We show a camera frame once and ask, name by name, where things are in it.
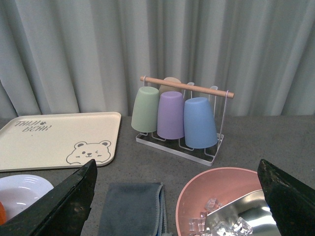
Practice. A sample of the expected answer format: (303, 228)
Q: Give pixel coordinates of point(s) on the clear ice cubes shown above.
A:
(197, 225)

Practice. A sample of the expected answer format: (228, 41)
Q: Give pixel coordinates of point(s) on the grey folded cloth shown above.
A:
(134, 209)

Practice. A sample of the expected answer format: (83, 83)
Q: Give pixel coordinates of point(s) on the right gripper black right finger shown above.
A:
(291, 202)

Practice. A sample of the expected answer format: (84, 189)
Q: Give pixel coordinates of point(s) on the pink bowl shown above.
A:
(225, 184)

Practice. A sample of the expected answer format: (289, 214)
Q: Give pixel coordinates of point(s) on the metal scoop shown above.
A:
(252, 208)

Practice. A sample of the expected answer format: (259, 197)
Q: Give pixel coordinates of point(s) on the blue tumbler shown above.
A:
(199, 124)

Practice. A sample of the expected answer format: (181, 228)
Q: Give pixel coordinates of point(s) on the white ridged plate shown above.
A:
(19, 192)

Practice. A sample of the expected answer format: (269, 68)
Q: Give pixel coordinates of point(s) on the purple tumbler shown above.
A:
(170, 119)

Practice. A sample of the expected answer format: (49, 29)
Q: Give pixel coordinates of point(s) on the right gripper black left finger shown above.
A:
(63, 211)

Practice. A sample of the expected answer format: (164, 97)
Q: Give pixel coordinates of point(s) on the white wire cup rack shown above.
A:
(205, 156)

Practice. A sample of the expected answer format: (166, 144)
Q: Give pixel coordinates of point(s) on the grey curtain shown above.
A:
(79, 56)

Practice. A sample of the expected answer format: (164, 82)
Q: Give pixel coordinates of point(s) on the beige bear tray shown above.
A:
(58, 141)

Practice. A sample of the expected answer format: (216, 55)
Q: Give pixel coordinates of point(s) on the light green tumbler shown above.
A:
(145, 110)

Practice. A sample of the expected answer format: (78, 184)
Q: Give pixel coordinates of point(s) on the orange fruit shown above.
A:
(2, 214)

